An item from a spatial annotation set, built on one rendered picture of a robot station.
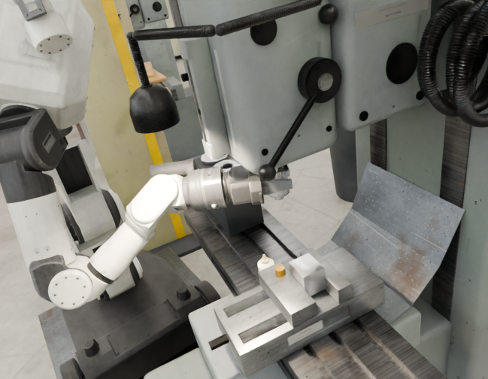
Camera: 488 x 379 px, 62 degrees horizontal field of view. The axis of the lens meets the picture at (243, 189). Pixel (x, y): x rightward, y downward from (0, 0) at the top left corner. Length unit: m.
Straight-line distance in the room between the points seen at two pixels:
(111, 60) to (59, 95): 1.56
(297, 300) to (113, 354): 0.82
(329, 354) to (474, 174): 0.48
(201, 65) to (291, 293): 0.48
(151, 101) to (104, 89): 1.84
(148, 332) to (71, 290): 0.71
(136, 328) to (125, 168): 1.27
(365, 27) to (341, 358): 0.62
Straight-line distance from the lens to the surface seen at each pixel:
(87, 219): 1.34
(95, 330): 1.67
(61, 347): 1.94
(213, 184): 0.81
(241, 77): 0.64
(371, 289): 0.93
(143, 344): 1.51
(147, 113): 0.61
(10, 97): 0.90
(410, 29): 0.79
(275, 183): 0.81
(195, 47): 0.69
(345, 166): 2.85
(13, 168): 0.85
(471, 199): 1.00
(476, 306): 1.16
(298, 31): 0.67
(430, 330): 1.23
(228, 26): 0.50
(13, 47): 0.92
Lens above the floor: 1.65
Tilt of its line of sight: 30 degrees down
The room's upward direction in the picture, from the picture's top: 12 degrees counter-clockwise
